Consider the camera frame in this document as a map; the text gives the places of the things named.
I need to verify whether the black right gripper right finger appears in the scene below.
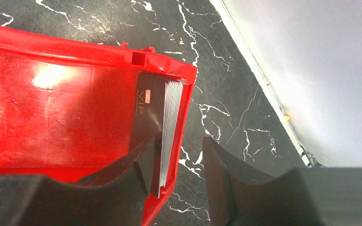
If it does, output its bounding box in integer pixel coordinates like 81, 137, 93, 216
202, 137, 362, 226

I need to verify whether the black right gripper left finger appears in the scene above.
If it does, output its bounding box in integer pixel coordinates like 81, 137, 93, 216
0, 138, 155, 226

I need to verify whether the red plastic bin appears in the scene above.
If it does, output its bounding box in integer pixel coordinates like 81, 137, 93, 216
0, 26, 197, 226

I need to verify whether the stack of black cards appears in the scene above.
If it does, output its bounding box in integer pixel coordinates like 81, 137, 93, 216
130, 72, 183, 198

